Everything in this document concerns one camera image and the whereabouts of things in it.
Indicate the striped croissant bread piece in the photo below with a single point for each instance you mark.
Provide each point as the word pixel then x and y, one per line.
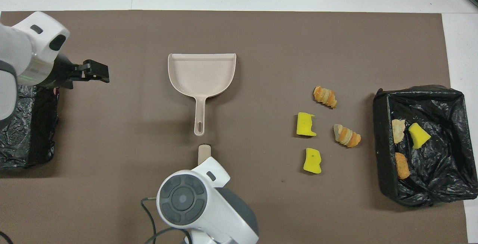
pixel 347 135
pixel 325 96

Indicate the yellow notched sponge piece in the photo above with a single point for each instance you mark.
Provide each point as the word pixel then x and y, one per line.
pixel 305 124

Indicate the black lined bin pink mark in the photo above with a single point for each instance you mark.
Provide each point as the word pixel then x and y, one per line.
pixel 22 139

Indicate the pale crusty bread piece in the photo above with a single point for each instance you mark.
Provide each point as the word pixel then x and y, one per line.
pixel 398 130

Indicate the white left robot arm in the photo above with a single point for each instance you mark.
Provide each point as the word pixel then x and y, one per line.
pixel 18 50

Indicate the yellow sponge piece with hole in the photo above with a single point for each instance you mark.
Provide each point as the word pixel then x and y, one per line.
pixel 313 162

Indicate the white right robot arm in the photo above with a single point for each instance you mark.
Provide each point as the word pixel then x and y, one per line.
pixel 209 206

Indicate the peanut-shaped brown bread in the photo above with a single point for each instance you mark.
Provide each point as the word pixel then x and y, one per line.
pixel 402 165

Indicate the small yellow sponge wedge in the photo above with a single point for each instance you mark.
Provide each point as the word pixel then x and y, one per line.
pixel 419 135

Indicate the beige brush black bristles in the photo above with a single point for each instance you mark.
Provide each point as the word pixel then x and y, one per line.
pixel 204 152

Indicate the black bag lined bin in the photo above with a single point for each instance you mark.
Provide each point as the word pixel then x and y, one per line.
pixel 440 169

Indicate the brown table mat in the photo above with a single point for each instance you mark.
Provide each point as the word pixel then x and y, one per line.
pixel 261 199

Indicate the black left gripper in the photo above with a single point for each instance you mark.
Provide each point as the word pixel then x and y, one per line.
pixel 61 76

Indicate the beige plastic dustpan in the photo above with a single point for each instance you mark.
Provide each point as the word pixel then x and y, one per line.
pixel 201 76

